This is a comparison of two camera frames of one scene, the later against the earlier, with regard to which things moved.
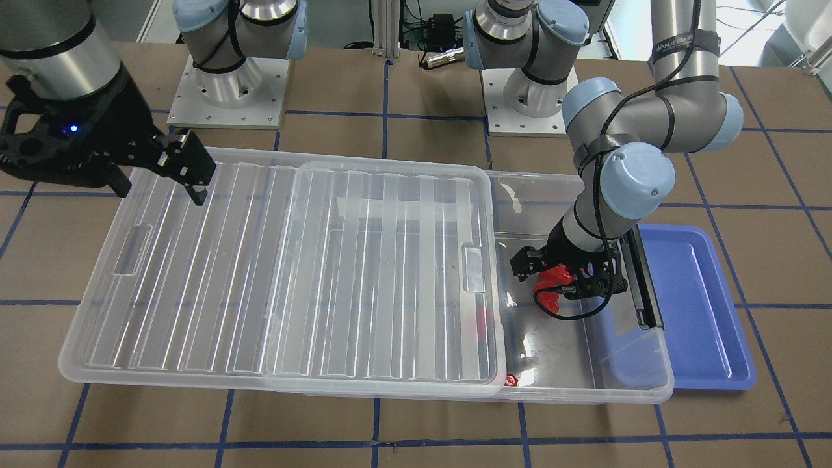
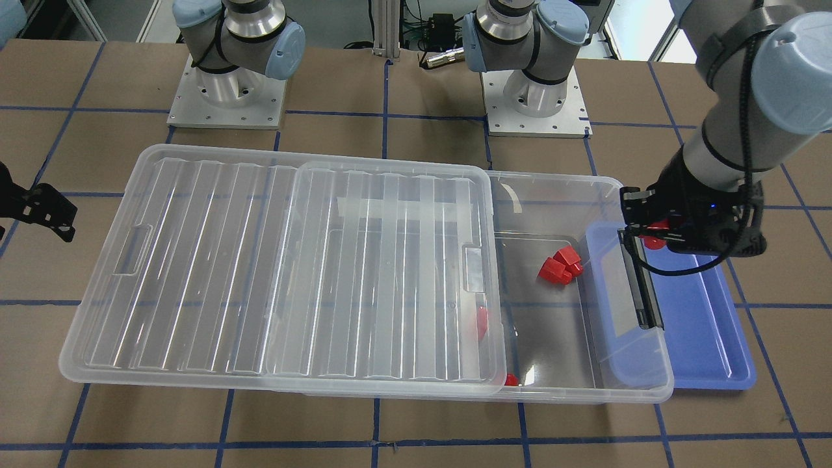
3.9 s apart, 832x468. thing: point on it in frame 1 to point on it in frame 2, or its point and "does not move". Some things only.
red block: x=558 y=277 to x=654 y=242
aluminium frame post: x=387 y=28 does not move
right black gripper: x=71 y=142 to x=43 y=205
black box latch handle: x=641 y=281 does not move
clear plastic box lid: x=303 y=272 does not move
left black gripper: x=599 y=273 to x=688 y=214
